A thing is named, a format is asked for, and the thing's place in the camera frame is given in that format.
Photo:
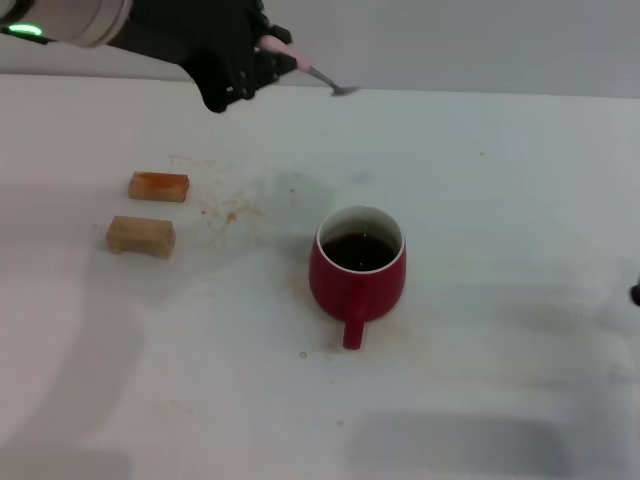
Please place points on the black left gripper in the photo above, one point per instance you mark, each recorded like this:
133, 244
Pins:
200, 40

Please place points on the red ceramic coffee cup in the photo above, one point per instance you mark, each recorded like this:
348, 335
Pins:
360, 295

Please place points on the orange stained wooden block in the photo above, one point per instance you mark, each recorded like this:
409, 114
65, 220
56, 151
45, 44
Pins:
160, 187

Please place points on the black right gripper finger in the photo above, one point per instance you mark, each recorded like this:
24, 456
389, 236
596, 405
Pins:
636, 294

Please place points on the plain wooden block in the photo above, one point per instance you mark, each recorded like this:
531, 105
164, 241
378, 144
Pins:
142, 237

